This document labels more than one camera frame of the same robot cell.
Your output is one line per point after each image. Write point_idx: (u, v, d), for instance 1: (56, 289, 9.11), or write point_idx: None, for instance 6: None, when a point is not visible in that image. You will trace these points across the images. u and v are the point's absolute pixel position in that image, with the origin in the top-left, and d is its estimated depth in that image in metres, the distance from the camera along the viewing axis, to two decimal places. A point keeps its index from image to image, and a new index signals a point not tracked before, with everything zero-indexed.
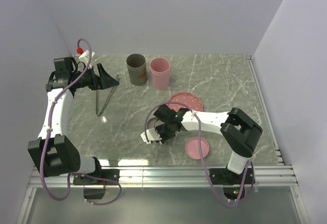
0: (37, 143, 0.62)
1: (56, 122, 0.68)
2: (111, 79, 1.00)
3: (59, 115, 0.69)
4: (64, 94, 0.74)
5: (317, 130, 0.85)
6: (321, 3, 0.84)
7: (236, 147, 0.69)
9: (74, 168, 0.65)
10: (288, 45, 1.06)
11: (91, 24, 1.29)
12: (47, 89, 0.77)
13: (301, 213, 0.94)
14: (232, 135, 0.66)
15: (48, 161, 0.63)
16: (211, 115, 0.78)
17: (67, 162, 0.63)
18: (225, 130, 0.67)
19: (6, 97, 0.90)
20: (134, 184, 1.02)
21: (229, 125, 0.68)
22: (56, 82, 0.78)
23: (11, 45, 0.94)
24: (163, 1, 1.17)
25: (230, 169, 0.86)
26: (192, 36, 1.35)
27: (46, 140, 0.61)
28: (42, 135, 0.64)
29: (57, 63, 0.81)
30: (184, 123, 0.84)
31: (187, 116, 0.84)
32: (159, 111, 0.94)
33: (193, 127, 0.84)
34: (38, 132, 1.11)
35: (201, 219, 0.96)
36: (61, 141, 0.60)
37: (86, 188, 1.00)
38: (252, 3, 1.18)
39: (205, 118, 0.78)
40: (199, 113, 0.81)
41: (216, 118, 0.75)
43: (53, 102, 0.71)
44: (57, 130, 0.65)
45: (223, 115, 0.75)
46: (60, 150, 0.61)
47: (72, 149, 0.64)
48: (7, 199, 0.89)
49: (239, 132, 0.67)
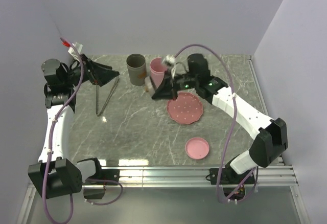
0: (38, 167, 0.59)
1: (57, 143, 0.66)
2: (109, 72, 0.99)
3: (60, 136, 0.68)
4: (64, 112, 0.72)
5: (317, 130, 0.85)
6: (321, 3, 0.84)
7: (256, 153, 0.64)
9: (75, 189, 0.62)
10: (288, 45, 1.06)
11: (91, 24, 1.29)
12: (47, 105, 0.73)
13: (301, 213, 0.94)
14: (265, 147, 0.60)
15: (50, 183, 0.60)
16: (252, 109, 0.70)
17: (68, 184, 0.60)
18: (262, 139, 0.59)
19: (6, 97, 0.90)
20: (134, 184, 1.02)
21: (269, 135, 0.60)
22: (56, 97, 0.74)
23: (11, 45, 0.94)
24: (163, 1, 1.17)
25: (232, 166, 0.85)
26: (192, 36, 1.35)
27: (47, 164, 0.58)
28: (43, 159, 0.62)
29: (47, 77, 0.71)
30: (213, 98, 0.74)
31: (223, 91, 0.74)
32: (197, 64, 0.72)
33: (222, 107, 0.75)
34: (38, 131, 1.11)
35: (201, 219, 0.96)
36: (63, 165, 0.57)
37: (86, 188, 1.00)
38: (251, 3, 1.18)
39: (244, 109, 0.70)
40: (238, 99, 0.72)
41: (256, 118, 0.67)
43: (53, 120, 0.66)
44: (59, 152, 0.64)
45: (264, 116, 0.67)
46: (61, 174, 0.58)
47: (73, 171, 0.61)
48: (7, 200, 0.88)
49: (271, 144, 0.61)
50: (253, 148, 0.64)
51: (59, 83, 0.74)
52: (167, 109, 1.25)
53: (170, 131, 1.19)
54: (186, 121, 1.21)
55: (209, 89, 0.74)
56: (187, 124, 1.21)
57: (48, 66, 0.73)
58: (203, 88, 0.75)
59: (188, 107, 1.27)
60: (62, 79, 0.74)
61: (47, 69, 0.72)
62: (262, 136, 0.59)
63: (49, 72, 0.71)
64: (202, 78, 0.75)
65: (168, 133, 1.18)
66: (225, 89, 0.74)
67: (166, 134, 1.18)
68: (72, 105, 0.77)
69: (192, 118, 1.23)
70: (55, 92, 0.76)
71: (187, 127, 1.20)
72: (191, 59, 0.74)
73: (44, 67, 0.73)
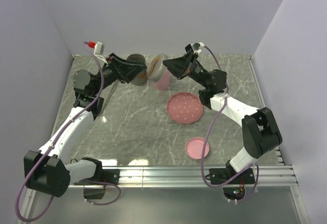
0: (33, 156, 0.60)
1: (61, 141, 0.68)
2: (135, 66, 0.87)
3: (66, 135, 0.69)
4: (83, 115, 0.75)
5: (318, 130, 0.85)
6: (321, 3, 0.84)
7: (248, 142, 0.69)
9: (54, 195, 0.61)
10: (288, 45, 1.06)
11: (91, 24, 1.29)
12: (74, 104, 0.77)
13: (301, 213, 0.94)
14: (250, 130, 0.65)
15: (37, 175, 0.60)
16: (240, 103, 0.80)
17: (51, 185, 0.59)
18: (246, 122, 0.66)
19: (6, 97, 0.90)
20: (134, 184, 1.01)
21: (253, 119, 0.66)
22: (85, 101, 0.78)
23: (10, 44, 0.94)
24: (163, 1, 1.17)
25: (231, 164, 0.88)
26: (192, 36, 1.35)
27: (42, 157, 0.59)
28: (43, 150, 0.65)
29: (78, 90, 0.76)
30: (210, 101, 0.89)
31: (217, 95, 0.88)
32: (214, 86, 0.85)
33: (217, 108, 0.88)
34: (37, 132, 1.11)
35: (201, 219, 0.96)
36: (54, 164, 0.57)
37: (87, 188, 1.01)
38: (252, 3, 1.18)
39: (233, 104, 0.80)
40: (230, 98, 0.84)
41: (243, 109, 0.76)
43: (70, 120, 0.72)
44: (57, 150, 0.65)
45: (251, 107, 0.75)
46: (49, 171, 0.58)
47: (62, 175, 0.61)
48: (6, 200, 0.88)
49: (258, 130, 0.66)
50: (245, 138, 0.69)
51: (88, 93, 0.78)
52: (167, 109, 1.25)
53: (170, 131, 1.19)
54: (186, 121, 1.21)
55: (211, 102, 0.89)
56: (187, 124, 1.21)
57: (80, 78, 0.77)
58: (206, 97, 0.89)
59: (188, 107, 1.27)
60: (90, 89, 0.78)
61: (79, 81, 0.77)
62: (246, 120, 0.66)
63: (79, 86, 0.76)
64: (210, 91, 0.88)
65: (168, 133, 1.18)
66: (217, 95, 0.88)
67: (166, 134, 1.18)
68: (95, 112, 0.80)
69: (192, 118, 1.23)
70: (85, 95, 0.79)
71: (187, 127, 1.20)
72: (214, 81, 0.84)
73: (76, 78, 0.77)
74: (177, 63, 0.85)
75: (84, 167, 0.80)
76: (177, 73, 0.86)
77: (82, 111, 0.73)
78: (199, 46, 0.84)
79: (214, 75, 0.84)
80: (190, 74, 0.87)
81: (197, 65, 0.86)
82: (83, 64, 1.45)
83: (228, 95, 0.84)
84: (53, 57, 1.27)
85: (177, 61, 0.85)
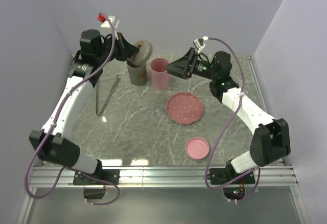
0: (38, 134, 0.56)
1: (63, 118, 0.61)
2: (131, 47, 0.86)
3: (66, 111, 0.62)
4: (80, 87, 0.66)
5: (318, 131, 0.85)
6: (321, 3, 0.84)
7: (255, 149, 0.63)
9: (68, 165, 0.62)
10: (288, 45, 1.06)
11: (91, 24, 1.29)
12: (69, 74, 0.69)
13: (301, 213, 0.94)
14: (261, 142, 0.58)
15: (45, 151, 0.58)
16: (256, 107, 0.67)
17: (62, 160, 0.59)
18: (259, 134, 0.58)
19: (7, 98, 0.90)
20: (134, 184, 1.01)
21: (268, 132, 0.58)
22: (80, 67, 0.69)
23: (12, 45, 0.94)
24: (163, 2, 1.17)
25: (232, 163, 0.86)
26: (192, 36, 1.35)
27: (45, 136, 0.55)
28: (45, 128, 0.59)
29: (82, 45, 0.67)
30: (223, 96, 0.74)
31: (233, 90, 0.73)
32: (219, 65, 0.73)
33: (230, 106, 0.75)
34: (37, 132, 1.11)
35: (201, 219, 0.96)
36: (60, 143, 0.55)
37: (87, 188, 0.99)
38: (253, 2, 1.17)
39: (249, 107, 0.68)
40: (245, 97, 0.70)
41: (258, 115, 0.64)
43: (68, 93, 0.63)
44: (60, 128, 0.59)
45: (267, 115, 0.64)
46: (57, 149, 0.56)
47: (70, 148, 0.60)
48: (7, 200, 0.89)
49: (270, 141, 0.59)
50: (253, 145, 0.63)
51: (91, 54, 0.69)
52: (167, 109, 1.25)
53: (170, 131, 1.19)
54: (186, 121, 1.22)
55: (221, 91, 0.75)
56: (187, 124, 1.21)
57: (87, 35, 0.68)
58: (215, 86, 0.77)
59: (188, 107, 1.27)
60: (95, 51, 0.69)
61: (87, 36, 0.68)
62: (260, 132, 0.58)
63: (86, 41, 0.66)
64: (219, 80, 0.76)
65: (168, 133, 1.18)
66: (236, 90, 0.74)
67: (166, 134, 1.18)
68: (93, 81, 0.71)
69: (192, 118, 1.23)
70: (82, 61, 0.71)
71: (187, 127, 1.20)
72: (217, 60, 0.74)
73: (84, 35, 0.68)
74: (178, 64, 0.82)
75: (86, 161, 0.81)
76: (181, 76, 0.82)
77: (82, 82, 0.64)
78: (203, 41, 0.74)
79: (217, 54, 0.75)
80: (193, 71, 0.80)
81: (201, 62, 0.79)
82: None
83: (244, 94, 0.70)
84: (53, 57, 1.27)
85: (178, 63, 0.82)
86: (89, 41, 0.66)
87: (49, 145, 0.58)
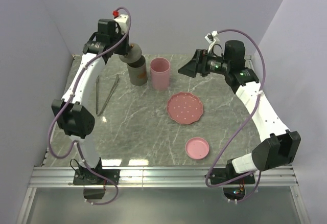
0: (59, 103, 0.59)
1: (80, 89, 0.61)
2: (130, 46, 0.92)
3: (84, 83, 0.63)
4: (95, 62, 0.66)
5: (318, 131, 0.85)
6: (321, 4, 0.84)
7: (258, 155, 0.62)
9: (87, 132, 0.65)
10: (288, 45, 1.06)
11: (91, 24, 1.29)
12: (84, 50, 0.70)
13: (301, 213, 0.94)
14: (267, 152, 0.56)
15: (66, 119, 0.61)
16: (273, 112, 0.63)
17: (80, 127, 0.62)
18: (268, 144, 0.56)
19: (7, 98, 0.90)
20: (134, 184, 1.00)
21: (278, 144, 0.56)
22: (94, 44, 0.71)
23: (13, 45, 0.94)
24: (163, 2, 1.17)
25: (233, 163, 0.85)
26: (192, 36, 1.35)
27: (65, 104, 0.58)
28: (65, 98, 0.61)
29: (99, 25, 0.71)
30: (239, 89, 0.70)
31: (251, 85, 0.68)
32: (233, 49, 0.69)
33: (243, 101, 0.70)
34: (37, 132, 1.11)
35: (201, 219, 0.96)
36: (78, 110, 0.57)
37: (87, 188, 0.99)
38: (253, 2, 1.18)
39: (265, 109, 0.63)
40: (263, 99, 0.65)
41: (272, 123, 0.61)
43: (84, 67, 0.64)
44: (79, 97, 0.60)
45: (282, 125, 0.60)
46: (76, 116, 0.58)
47: (88, 116, 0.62)
48: (7, 200, 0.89)
49: (277, 152, 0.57)
50: (257, 150, 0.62)
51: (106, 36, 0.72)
52: (167, 109, 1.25)
53: (170, 131, 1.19)
54: (186, 121, 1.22)
55: (237, 79, 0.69)
56: (187, 124, 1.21)
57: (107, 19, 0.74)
58: (232, 75, 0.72)
59: (188, 107, 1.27)
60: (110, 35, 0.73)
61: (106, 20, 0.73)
62: (269, 142, 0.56)
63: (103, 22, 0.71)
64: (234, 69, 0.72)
65: (168, 133, 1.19)
66: (255, 85, 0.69)
67: (166, 134, 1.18)
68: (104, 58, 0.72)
69: (192, 118, 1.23)
70: (95, 40, 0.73)
71: (187, 127, 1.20)
72: (230, 44, 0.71)
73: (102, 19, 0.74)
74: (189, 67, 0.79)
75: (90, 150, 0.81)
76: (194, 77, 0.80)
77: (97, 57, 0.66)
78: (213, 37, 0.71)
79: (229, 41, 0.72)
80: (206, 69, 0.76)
81: (214, 59, 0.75)
82: None
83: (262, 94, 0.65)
84: (53, 57, 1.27)
85: (188, 66, 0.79)
86: (107, 22, 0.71)
87: (69, 113, 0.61)
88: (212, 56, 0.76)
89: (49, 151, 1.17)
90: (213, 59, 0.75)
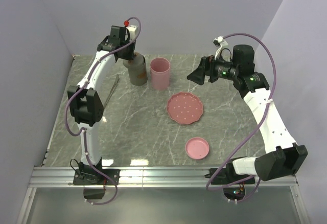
0: (74, 88, 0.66)
1: (94, 78, 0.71)
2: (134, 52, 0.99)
3: (97, 73, 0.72)
4: (108, 57, 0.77)
5: (319, 131, 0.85)
6: (321, 4, 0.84)
7: (261, 164, 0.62)
9: (95, 120, 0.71)
10: (288, 45, 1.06)
11: (91, 24, 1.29)
12: (97, 48, 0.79)
13: (301, 213, 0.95)
14: (272, 165, 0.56)
15: (79, 105, 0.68)
16: (281, 124, 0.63)
17: (91, 113, 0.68)
18: (274, 157, 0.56)
19: (7, 99, 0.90)
20: (134, 184, 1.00)
21: (283, 159, 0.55)
22: (106, 44, 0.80)
23: (12, 45, 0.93)
24: (164, 1, 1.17)
25: (234, 164, 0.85)
26: (192, 36, 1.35)
27: (80, 89, 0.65)
28: (80, 85, 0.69)
29: (113, 29, 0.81)
30: (247, 95, 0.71)
31: (261, 91, 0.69)
32: (242, 53, 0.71)
33: (250, 107, 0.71)
34: (37, 132, 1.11)
35: (201, 219, 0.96)
36: (91, 95, 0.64)
37: (87, 188, 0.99)
38: (253, 3, 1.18)
39: (273, 119, 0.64)
40: (272, 108, 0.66)
41: (280, 135, 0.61)
43: (98, 61, 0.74)
44: (93, 84, 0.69)
45: (290, 137, 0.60)
46: (89, 101, 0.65)
47: (99, 104, 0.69)
48: (7, 200, 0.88)
49: (281, 165, 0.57)
50: (261, 159, 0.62)
51: (117, 39, 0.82)
52: (167, 109, 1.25)
53: (170, 131, 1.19)
54: (186, 121, 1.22)
55: (247, 84, 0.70)
56: (187, 124, 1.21)
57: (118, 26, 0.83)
58: (241, 79, 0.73)
59: (188, 107, 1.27)
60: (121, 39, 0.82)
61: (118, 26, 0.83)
62: (275, 155, 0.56)
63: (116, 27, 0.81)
64: (243, 73, 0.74)
65: (168, 133, 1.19)
66: (264, 91, 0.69)
67: (166, 134, 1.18)
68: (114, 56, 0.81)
69: (192, 118, 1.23)
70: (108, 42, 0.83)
71: (187, 127, 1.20)
72: (238, 48, 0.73)
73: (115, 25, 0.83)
74: (196, 75, 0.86)
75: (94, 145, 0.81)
76: (203, 83, 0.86)
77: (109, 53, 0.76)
78: (220, 43, 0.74)
79: (237, 45, 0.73)
80: (213, 74, 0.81)
81: (221, 64, 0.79)
82: (83, 64, 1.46)
83: (271, 103, 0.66)
84: (53, 57, 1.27)
85: (195, 73, 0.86)
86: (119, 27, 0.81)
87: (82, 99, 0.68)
88: (220, 60, 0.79)
89: (49, 151, 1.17)
90: (220, 64, 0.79)
